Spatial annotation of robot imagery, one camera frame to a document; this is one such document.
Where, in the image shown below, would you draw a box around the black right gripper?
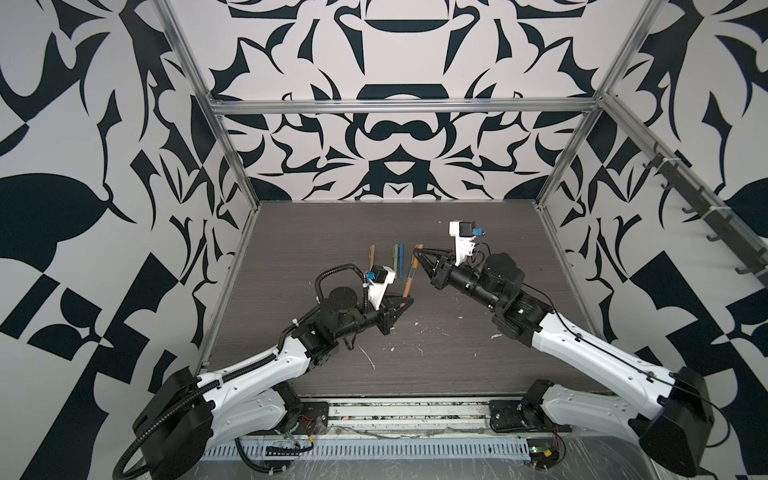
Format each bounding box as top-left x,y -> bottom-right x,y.
417,246 -> 504,314

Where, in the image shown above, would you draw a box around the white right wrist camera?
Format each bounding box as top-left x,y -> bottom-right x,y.
449,220 -> 485,266

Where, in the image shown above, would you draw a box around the brown pen cap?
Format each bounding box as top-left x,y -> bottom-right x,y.
411,244 -> 424,270

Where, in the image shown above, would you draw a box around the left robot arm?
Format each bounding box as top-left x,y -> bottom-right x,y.
112,263 -> 414,479

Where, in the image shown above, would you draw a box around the perforated cable tray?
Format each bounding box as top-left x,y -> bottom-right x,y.
200,437 -> 532,462

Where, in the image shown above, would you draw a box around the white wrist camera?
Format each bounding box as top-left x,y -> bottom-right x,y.
364,265 -> 395,312
449,220 -> 485,266

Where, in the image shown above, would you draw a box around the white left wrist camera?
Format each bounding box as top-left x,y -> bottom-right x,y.
364,265 -> 395,312

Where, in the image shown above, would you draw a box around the brown pen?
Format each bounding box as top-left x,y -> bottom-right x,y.
403,267 -> 416,297

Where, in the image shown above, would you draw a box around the metal hook rail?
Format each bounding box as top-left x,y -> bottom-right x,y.
644,141 -> 767,289

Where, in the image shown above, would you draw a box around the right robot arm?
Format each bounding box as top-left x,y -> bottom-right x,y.
413,248 -> 720,478

